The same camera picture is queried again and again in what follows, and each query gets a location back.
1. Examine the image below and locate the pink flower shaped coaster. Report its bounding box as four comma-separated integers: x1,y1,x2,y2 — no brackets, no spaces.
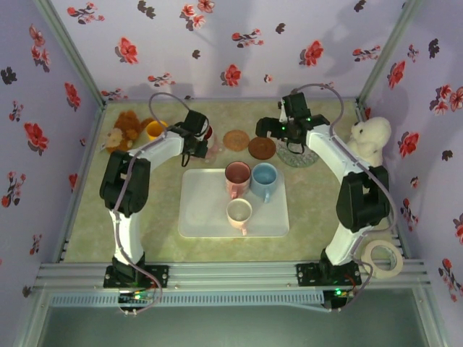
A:
202,134,224,164

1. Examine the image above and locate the dark brown round coaster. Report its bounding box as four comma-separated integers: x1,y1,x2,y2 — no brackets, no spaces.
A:
247,136,277,160

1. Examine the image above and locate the green floral round coaster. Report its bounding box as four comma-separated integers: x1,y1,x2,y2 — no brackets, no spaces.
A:
275,139,319,168

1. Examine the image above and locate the yellow cup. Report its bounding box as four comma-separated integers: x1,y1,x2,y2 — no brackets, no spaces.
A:
145,120,170,142

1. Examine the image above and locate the orange brown round coaster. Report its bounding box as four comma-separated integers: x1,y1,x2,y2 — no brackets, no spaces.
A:
222,129,250,151

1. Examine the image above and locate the dark pink cup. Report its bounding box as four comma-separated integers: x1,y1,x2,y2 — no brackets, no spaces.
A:
224,160,252,200

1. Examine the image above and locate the light blue cup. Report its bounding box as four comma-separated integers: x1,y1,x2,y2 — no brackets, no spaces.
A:
250,162,279,204

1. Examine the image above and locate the pale pink cup cream inside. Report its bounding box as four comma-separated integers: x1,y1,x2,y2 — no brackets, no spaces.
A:
226,197,253,236

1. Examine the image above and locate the white plastic tray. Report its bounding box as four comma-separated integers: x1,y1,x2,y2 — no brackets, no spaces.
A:
177,168,291,239

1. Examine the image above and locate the brown monkey plush toy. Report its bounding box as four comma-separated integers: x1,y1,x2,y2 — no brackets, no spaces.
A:
100,110,155,155

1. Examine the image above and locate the white bear plush toy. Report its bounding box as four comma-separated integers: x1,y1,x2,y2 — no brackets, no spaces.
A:
347,116,393,167

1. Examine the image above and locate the masking tape roll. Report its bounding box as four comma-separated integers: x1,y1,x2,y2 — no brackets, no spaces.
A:
361,238,404,280

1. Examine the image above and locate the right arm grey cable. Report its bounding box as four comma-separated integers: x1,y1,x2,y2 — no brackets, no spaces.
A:
284,82,399,314

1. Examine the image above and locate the aluminium frame post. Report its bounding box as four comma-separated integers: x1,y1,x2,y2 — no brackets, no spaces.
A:
356,0,424,106
32,0,108,109

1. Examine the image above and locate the aluminium mounting rail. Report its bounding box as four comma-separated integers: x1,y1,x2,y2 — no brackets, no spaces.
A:
34,262,433,290

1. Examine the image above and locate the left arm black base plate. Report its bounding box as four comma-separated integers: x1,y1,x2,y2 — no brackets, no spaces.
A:
103,265,170,289

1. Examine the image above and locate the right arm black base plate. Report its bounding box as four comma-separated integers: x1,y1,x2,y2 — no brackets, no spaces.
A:
295,262,362,288

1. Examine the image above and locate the grey slotted cable duct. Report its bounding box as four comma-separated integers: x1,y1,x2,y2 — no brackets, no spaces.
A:
48,291,325,308

